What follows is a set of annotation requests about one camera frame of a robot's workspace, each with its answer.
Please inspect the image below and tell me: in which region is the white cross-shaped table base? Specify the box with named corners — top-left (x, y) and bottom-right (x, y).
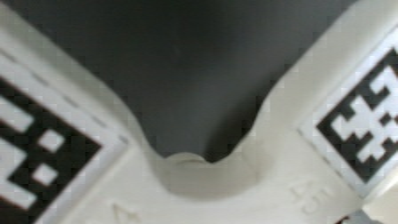
top-left (0, 0), bottom-right (398, 224)

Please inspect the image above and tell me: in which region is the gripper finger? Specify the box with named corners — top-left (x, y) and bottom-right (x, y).
top-left (335, 207), bottom-right (398, 224)

